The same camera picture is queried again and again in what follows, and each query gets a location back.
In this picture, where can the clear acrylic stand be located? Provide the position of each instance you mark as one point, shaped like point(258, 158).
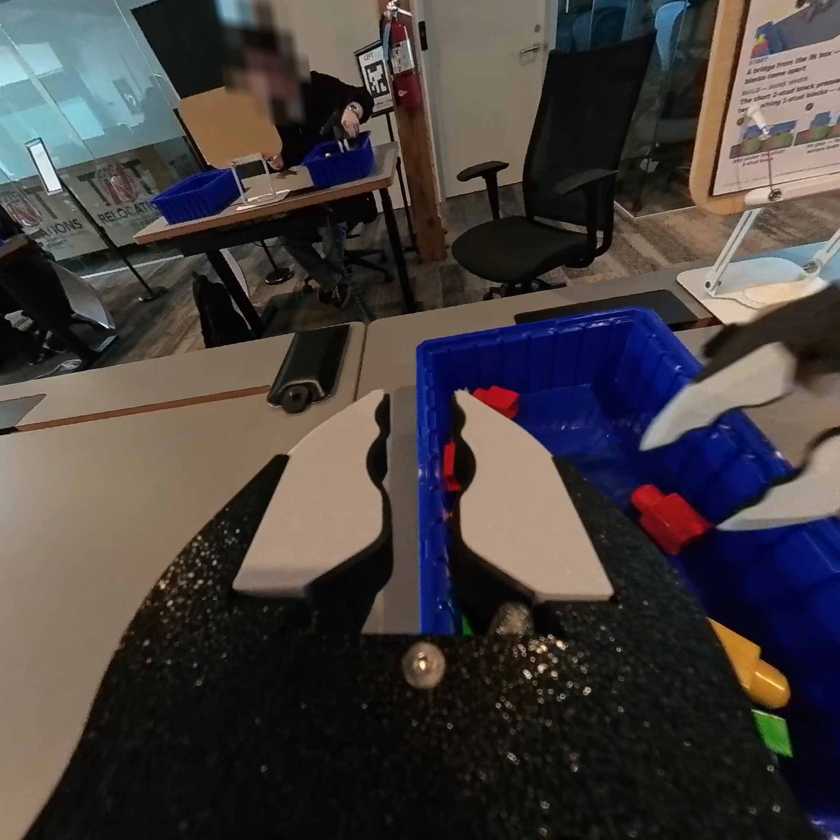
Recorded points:
point(253, 180)

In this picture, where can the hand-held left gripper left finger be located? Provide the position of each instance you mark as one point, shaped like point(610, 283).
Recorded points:
point(315, 512)

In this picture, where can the tan cardboard panel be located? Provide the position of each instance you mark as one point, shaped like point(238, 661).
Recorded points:
point(216, 131)

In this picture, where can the brown edged office desk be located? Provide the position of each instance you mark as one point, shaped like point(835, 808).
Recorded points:
point(295, 197)

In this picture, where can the black desk hatch with knob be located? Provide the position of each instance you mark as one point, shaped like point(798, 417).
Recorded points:
point(312, 367)

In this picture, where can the white poster stand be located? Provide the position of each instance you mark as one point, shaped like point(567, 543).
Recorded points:
point(705, 282)

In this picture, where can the instruction poster on white stand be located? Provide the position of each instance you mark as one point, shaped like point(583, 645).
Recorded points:
point(702, 131)

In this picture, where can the black mesh office chair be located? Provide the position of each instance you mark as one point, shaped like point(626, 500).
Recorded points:
point(525, 243)

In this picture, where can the black backpack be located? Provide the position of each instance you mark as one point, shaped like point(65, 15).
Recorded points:
point(220, 315)

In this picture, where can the red mega block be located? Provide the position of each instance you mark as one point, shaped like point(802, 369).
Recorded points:
point(673, 522)

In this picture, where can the printed instruction poster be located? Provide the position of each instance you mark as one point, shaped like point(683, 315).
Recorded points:
point(787, 98)

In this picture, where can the red fire extinguisher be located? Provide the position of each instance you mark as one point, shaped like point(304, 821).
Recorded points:
point(403, 65)

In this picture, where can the flat black desk cover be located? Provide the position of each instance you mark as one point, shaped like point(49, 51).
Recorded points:
point(604, 308)
point(19, 410)

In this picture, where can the wooden pillar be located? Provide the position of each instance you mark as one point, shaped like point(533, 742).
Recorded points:
point(423, 184)

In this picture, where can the black white marker sign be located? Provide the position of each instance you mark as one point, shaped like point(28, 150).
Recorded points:
point(375, 75)

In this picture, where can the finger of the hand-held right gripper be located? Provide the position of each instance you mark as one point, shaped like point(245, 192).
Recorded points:
point(722, 394)
point(800, 499)

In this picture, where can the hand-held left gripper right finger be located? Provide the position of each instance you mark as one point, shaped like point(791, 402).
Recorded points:
point(525, 512)

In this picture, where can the white door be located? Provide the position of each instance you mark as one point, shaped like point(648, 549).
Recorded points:
point(485, 98)

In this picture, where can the black stanchion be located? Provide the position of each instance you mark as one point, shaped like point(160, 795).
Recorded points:
point(279, 277)

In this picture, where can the black wall panel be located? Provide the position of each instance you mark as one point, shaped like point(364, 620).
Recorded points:
point(177, 46)

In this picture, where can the blue plastic bin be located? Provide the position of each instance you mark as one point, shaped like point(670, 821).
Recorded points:
point(193, 197)
point(338, 163)
point(590, 367)

